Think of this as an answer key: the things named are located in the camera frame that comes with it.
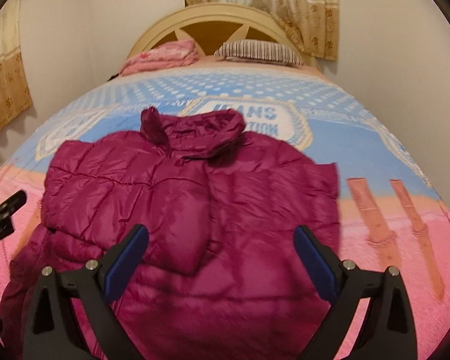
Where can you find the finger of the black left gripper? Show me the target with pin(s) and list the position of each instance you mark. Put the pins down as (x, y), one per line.
(7, 209)

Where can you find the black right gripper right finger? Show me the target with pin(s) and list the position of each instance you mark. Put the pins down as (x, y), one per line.
(388, 330)

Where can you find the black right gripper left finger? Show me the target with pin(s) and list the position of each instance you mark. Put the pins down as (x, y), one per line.
(52, 330)

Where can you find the magenta puffer jacket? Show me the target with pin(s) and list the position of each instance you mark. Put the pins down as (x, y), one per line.
(220, 278)

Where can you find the blue and pink bedspread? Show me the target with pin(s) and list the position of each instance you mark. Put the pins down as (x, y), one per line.
(389, 214)

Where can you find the folded pink blanket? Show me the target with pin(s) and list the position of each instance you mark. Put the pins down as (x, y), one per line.
(173, 54)

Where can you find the cream wooden headboard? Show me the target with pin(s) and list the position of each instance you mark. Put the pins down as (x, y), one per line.
(212, 24)

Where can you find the striped pillow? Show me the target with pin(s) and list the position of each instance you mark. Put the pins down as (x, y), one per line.
(259, 51)

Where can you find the beige curtain on side wall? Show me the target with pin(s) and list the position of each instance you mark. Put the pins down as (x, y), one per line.
(15, 97)

